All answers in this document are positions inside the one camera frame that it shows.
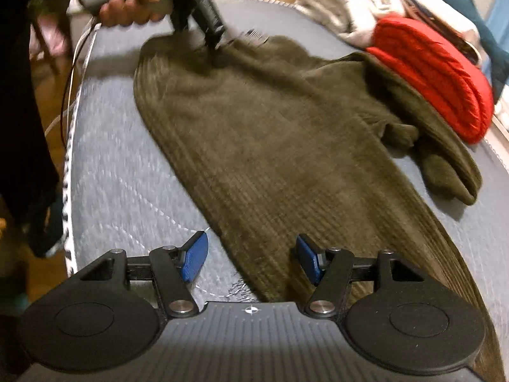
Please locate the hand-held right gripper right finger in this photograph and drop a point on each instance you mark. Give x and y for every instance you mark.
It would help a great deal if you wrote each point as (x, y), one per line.
(308, 256)

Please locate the teal cloth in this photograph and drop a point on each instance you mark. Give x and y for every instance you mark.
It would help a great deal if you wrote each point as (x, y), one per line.
(477, 8)

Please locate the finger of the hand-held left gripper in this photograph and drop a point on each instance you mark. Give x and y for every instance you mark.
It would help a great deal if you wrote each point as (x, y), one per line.
(181, 18)
(212, 20)

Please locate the person's dark clothing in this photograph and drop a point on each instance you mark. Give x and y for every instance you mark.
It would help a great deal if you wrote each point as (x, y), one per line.
(24, 107)

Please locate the black studded belt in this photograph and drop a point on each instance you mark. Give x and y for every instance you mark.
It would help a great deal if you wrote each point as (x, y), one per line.
(421, 8)

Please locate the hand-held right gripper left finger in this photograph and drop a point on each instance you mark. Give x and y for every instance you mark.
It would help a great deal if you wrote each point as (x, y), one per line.
(195, 255)

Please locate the blue-grey quilted mattress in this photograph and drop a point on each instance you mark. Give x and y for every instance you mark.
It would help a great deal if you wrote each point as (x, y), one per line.
(119, 167)

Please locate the red puffer jacket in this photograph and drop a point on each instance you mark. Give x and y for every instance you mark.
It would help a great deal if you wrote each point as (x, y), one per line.
(429, 75)

